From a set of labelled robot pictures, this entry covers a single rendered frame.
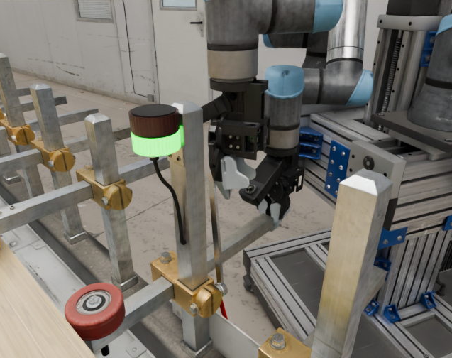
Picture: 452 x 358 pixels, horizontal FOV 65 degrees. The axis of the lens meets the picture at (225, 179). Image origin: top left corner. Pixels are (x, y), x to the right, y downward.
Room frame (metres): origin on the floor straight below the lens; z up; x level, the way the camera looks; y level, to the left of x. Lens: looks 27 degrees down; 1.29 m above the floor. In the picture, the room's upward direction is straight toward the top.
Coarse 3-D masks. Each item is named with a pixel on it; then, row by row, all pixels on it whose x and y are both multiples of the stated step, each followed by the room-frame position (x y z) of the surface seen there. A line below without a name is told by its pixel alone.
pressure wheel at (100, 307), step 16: (96, 288) 0.39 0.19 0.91; (112, 288) 0.39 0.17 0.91; (80, 304) 0.37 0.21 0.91; (96, 304) 0.37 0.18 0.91; (112, 304) 0.36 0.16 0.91; (80, 320) 0.34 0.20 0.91; (96, 320) 0.34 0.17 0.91; (112, 320) 0.35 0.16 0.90; (80, 336) 0.33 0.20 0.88; (96, 336) 0.33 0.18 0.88
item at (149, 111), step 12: (144, 108) 0.43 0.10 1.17; (156, 108) 0.43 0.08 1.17; (168, 108) 0.43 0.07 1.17; (156, 156) 0.40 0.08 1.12; (168, 156) 0.44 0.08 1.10; (180, 156) 0.43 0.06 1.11; (156, 168) 0.41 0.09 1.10; (180, 216) 0.43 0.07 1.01; (180, 228) 0.43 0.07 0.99; (180, 240) 0.43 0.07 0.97
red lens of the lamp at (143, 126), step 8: (128, 112) 0.41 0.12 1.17; (176, 112) 0.41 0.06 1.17; (136, 120) 0.39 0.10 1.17; (144, 120) 0.39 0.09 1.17; (152, 120) 0.39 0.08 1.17; (160, 120) 0.39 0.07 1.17; (168, 120) 0.40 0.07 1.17; (176, 120) 0.41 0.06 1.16; (136, 128) 0.39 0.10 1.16; (144, 128) 0.39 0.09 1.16; (152, 128) 0.39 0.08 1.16; (160, 128) 0.39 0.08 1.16; (168, 128) 0.40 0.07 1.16; (176, 128) 0.41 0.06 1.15; (152, 136) 0.39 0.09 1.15
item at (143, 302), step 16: (256, 224) 0.63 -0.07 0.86; (272, 224) 0.66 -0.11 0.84; (224, 240) 0.58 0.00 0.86; (240, 240) 0.58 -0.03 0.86; (208, 256) 0.52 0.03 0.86; (224, 256) 0.54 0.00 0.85; (208, 272) 0.51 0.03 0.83; (144, 288) 0.44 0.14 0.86; (160, 288) 0.44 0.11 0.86; (128, 304) 0.41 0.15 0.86; (144, 304) 0.41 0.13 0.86; (160, 304) 0.43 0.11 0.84; (128, 320) 0.39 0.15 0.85; (112, 336) 0.36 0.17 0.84
